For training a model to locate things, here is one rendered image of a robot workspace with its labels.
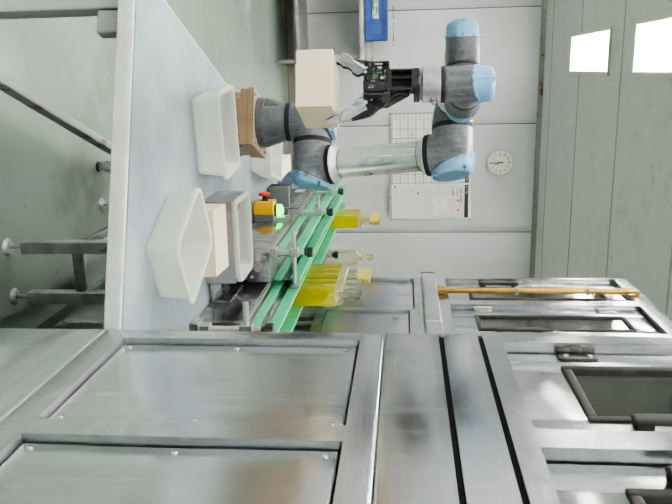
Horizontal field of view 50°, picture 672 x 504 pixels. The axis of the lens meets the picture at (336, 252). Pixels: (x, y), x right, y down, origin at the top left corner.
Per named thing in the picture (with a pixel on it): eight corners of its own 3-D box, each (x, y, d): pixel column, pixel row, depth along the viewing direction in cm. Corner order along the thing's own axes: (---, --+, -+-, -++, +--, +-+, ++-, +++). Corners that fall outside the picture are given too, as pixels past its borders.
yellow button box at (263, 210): (252, 222, 246) (273, 222, 246) (251, 201, 245) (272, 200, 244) (256, 218, 253) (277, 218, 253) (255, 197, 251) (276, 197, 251)
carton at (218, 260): (186, 276, 172) (216, 276, 171) (181, 210, 168) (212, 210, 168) (199, 265, 183) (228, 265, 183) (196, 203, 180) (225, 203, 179)
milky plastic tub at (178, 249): (133, 247, 142) (176, 247, 141) (162, 182, 159) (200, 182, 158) (153, 309, 153) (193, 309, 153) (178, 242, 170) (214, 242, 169)
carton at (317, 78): (296, 50, 147) (332, 49, 146) (306, 76, 163) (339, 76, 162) (295, 106, 146) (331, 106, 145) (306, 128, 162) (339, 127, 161)
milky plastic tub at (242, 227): (208, 284, 190) (240, 284, 189) (202, 201, 184) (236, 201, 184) (224, 266, 207) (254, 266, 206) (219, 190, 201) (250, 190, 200)
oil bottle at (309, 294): (273, 306, 215) (344, 307, 213) (272, 288, 214) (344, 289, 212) (277, 300, 221) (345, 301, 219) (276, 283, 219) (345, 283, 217)
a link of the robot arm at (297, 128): (296, 109, 222) (339, 108, 221) (295, 151, 220) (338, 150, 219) (288, 95, 210) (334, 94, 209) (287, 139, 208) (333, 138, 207)
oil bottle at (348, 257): (310, 265, 299) (373, 266, 297) (310, 252, 298) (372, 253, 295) (312, 262, 305) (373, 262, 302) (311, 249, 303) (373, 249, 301)
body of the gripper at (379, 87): (360, 60, 146) (419, 58, 145) (363, 74, 155) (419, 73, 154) (360, 96, 146) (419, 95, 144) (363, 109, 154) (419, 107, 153)
